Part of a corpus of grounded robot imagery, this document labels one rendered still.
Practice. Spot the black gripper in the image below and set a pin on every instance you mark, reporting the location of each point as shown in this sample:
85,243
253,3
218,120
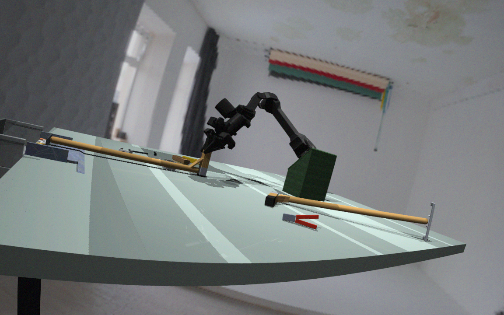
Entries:
220,139

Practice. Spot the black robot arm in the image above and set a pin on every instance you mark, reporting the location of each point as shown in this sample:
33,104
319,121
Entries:
242,115

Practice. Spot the brown wooden block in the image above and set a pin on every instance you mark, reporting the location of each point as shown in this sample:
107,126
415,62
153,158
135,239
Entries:
180,160

